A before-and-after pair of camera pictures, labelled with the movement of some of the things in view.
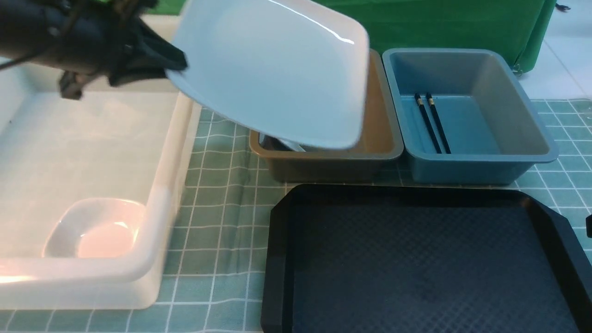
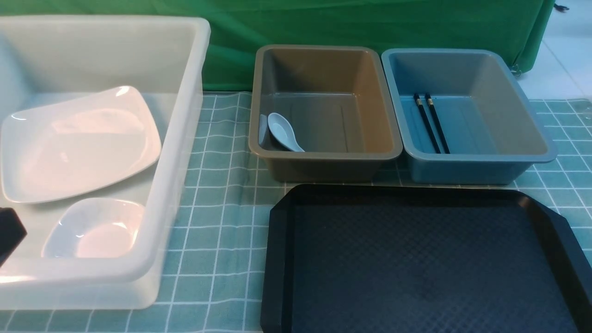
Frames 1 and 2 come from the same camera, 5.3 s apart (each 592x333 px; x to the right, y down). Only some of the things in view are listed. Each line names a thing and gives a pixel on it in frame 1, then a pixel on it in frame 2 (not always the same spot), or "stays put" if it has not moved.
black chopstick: [439, 125] stays put
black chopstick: [428, 123] stays put
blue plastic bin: [464, 116] stays put
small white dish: [95, 228] stays put
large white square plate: [295, 70] -> [76, 145]
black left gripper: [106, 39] -> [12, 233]
